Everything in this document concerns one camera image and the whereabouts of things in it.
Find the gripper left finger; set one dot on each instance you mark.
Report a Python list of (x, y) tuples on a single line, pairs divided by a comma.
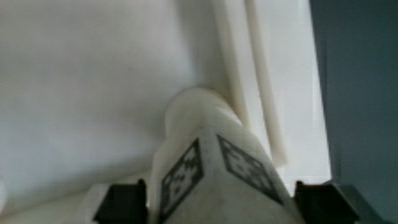
[(123, 208)]

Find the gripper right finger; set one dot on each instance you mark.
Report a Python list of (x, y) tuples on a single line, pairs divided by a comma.
[(331, 204)]

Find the white table leg with marker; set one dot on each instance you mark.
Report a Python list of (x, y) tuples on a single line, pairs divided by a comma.
[(215, 185)]

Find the white square table top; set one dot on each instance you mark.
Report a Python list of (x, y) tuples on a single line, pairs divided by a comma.
[(100, 57)]

